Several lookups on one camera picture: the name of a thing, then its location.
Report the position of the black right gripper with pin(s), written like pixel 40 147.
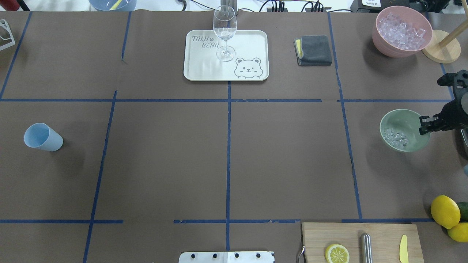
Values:
pixel 454 114

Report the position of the light green bowl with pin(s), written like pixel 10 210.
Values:
pixel 407 122

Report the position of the light blue plastic cup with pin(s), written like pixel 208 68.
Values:
pixel 41 136

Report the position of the pink bowl of ice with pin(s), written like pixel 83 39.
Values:
pixel 401 31

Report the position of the blue bowl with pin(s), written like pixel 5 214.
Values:
pixel 104 5

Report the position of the wooden mug tree stand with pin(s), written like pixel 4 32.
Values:
pixel 444 47

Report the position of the yellow lemon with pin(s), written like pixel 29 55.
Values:
pixel 459 232
pixel 445 212

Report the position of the green lime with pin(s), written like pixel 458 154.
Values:
pixel 463 207

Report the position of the wooden cutting board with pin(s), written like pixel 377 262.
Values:
pixel 385 241

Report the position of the yellow plastic knife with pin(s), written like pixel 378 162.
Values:
pixel 403 249

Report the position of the lemon half slice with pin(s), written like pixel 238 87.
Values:
pixel 336 253

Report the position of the cream bear tray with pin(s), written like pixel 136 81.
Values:
pixel 250 63

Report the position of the clear wine glass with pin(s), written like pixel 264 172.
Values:
pixel 225 26

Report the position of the yellow plastic fork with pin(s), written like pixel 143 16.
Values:
pixel 115 5

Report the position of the red bottle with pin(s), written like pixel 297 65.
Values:
pixel 10 5

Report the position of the metal handled knife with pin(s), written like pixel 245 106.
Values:
pixel 366 250

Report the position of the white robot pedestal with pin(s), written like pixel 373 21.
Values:
pixel 228 257

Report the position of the white wire cup rack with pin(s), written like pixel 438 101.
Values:
pixel 6 36

